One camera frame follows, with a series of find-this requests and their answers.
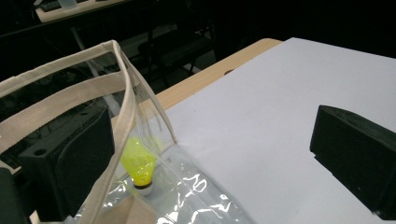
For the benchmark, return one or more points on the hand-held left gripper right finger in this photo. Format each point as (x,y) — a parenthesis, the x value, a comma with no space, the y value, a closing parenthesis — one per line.
(358,155)

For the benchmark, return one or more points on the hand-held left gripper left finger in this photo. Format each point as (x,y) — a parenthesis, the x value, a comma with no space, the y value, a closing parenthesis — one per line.
(81,165)

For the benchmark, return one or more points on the yellow shuttlecock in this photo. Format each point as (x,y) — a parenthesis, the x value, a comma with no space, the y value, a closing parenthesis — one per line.
(140,163)

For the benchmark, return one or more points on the transparent tote bag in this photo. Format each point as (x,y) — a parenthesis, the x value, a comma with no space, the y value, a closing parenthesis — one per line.
(127,102)

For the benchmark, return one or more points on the white table sheet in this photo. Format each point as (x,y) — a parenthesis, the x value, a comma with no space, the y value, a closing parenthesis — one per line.
(280,124)

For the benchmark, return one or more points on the wooden table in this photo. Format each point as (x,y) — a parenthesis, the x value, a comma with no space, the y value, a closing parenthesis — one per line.
(199,81)

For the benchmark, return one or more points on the black folding chair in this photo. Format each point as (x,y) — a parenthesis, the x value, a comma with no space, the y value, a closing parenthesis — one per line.
(177,46)

